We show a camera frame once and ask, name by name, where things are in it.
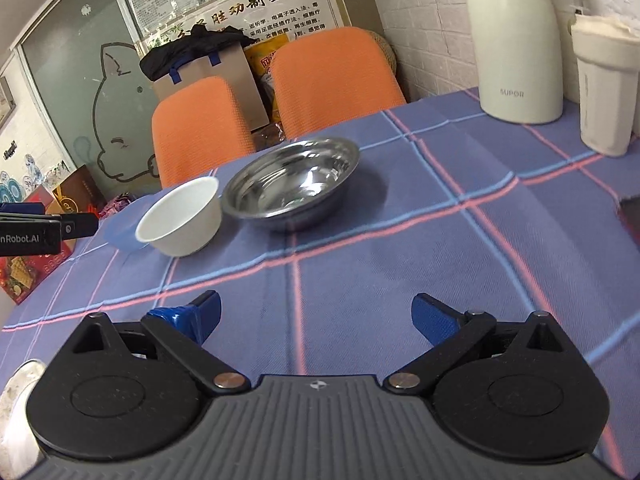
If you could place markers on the white bowl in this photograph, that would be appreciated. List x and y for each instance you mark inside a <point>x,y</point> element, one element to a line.
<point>184,220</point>

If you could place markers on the white Chinese text poster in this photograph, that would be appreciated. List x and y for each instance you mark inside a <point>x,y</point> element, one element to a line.
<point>258,19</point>

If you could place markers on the black cloth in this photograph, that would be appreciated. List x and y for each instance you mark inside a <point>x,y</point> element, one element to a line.
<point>199,42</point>

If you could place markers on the right orange chair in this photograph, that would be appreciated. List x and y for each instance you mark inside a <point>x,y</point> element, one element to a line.
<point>331,77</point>

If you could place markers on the left orange chair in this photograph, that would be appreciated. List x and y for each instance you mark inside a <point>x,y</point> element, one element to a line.
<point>197,129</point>

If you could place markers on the blue plastic bowl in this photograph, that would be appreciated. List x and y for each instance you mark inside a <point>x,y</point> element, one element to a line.
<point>120,229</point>

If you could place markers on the white travel cup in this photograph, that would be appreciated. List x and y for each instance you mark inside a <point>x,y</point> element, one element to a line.
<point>607,56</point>

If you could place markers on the stainless steel bowl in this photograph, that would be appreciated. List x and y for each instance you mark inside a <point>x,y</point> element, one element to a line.
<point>294,186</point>

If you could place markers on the pink floral bag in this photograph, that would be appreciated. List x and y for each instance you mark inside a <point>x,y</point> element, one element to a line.
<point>116,204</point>

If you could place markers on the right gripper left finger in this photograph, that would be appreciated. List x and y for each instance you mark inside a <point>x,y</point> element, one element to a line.
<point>181,333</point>

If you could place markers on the brown gift box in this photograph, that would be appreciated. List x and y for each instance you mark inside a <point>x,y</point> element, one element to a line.
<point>79,193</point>

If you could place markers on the blue plaid tablecloth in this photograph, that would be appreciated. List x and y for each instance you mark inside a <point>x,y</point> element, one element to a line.
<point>478,213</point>

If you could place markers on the yellow snack bag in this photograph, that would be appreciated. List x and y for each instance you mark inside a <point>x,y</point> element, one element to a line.
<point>259,57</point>

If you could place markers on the red cracker box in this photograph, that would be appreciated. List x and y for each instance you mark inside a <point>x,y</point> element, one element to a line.
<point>21,275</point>

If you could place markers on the cardboard box with blue handles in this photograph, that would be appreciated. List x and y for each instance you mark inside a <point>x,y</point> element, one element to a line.
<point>229,64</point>

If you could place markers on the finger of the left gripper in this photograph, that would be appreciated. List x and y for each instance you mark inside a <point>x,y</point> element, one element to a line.
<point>83,224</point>
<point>22,208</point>

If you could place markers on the white thermos jug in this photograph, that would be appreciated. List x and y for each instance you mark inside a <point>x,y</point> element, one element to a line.
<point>518,56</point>

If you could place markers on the white brown-rimmed plate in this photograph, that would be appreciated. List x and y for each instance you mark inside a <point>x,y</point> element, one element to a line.
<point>20,451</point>

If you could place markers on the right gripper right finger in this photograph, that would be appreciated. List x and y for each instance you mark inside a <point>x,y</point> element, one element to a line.
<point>453,336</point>

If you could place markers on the orange chair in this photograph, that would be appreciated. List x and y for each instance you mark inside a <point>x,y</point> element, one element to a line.
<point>331,77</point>
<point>197,129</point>

